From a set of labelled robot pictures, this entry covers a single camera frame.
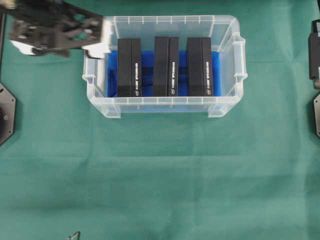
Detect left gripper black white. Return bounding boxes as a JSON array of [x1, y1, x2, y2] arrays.
[[8, 0, 111, 59]]

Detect black box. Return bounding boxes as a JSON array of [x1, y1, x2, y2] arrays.
[[152, 36, 179, 97], [187, 37, 214, 97], [117, 38, 143, 98]]

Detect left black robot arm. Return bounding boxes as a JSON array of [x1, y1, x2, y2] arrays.
[[0, 0, 111, 59]]

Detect clear plastic storage case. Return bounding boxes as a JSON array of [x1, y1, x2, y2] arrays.
[[82, 15, 248, 119]]

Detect blue cloth liner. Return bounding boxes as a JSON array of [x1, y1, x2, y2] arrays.
[[105, 51, 222, 98]]

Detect green table cloth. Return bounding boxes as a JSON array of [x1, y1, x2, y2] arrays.
[[0, 0, 320, 240]]

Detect black frame post left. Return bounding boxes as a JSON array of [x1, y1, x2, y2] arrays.
[[0, 13, 6, 71]]

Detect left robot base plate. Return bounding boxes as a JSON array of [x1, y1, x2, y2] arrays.
[[0, 83, 16, 145]]

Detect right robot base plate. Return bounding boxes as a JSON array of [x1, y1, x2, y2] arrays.
[[313, 93, 320, 137]]

